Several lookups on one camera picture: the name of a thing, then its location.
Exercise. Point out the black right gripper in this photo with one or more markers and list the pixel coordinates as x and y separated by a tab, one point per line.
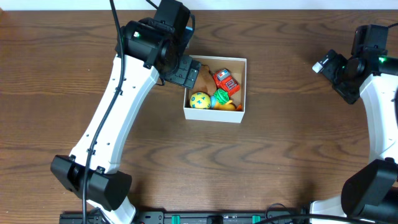
343	91

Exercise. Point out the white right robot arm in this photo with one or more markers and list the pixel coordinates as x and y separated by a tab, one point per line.
370	194

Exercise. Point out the white cardboard box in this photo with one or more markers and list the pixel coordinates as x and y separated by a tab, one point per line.
237	67

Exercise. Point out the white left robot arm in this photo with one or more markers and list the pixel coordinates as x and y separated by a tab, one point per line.
91	170

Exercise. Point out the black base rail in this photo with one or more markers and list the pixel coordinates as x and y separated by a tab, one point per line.
159	217

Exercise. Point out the yellow ball blue letters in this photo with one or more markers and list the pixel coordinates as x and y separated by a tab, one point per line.
200	100

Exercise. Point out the brown plush bear toy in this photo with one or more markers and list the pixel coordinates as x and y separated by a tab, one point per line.
205	82

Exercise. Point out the yellow rubber duck blue hat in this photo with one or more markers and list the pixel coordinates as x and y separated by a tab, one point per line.
228	106

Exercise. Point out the green lattice ball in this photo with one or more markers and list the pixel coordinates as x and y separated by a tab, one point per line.
221	96

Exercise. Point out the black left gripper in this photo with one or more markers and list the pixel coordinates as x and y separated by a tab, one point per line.
188	73

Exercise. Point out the red toy fire truck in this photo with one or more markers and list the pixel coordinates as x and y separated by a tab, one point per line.
224	80

